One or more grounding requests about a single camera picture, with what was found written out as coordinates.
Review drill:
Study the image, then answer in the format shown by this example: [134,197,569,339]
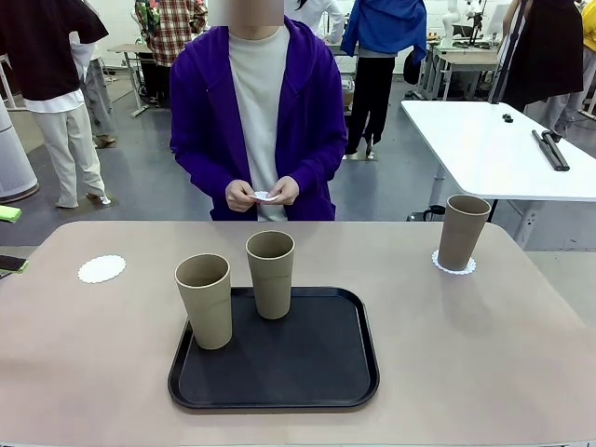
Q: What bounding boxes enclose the white scalloped paper coaster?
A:
[248,189,283,205]
[431,249,477,277]
[77,254,128,284]

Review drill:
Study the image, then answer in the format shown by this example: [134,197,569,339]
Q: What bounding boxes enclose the black plastic tray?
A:
[167,286,381,411]

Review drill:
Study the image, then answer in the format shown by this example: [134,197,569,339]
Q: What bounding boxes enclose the white table leg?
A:
[430,157,448,210]

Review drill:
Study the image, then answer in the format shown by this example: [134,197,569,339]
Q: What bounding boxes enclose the person's left hand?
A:
[266,175,301,207]

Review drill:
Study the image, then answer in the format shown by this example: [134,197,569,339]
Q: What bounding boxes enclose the black folded tripod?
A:
[532,129,571,172]

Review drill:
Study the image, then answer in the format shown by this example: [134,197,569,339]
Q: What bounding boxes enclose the person's left forearm purple sleeve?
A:
[286,134,348,190]

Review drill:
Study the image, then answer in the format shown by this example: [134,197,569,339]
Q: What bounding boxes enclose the person in yellow top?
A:
[580,0,596,50]

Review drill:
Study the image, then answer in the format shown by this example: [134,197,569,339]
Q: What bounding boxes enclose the person in white shirt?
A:
[288,0,346,41]

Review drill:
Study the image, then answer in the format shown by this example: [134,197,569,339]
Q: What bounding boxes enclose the person in purple hoodie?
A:
[169,16,348,223]

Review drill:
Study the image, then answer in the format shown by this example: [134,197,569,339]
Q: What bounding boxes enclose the tall beige cup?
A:
[174,252,233,351]
[245,231,296,320]
[438,194,493,272]

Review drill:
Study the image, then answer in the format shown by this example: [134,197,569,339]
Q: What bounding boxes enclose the person in grey trousers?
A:
[69,32,117,149]

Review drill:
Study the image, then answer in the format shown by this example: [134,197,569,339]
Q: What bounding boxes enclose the person's right forearm purple sleeve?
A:
[169,134,246,199]

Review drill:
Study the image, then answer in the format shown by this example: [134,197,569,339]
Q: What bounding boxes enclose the large white table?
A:
[400,100,596,202]

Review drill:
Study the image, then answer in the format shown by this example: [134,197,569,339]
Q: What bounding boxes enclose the grey desk with metal legs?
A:
[107,44,155,118]

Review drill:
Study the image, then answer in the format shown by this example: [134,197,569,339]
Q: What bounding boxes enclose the black table foot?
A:
[406,204,447,223]

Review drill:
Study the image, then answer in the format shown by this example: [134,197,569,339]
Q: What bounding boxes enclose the person's right hand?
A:
[224,180,257,212]

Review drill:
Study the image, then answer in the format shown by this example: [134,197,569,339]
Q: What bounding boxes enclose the person in black shirt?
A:
[0,0,113,210]

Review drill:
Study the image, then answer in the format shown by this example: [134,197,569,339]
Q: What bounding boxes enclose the person in black coat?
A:
[488,0,586,139]

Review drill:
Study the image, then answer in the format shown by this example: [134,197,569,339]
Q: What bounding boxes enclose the black hanging bag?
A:
[402,46,423,86]

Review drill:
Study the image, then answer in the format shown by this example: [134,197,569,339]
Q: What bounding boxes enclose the grey workbench desk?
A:
[426,44,502,102]

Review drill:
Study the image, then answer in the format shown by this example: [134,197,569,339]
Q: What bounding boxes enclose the person in blue jacket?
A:
[339,0,428,158]

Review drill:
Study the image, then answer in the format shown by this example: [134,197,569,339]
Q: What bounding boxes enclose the person in plaid shirt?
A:
[134,0,209,111]

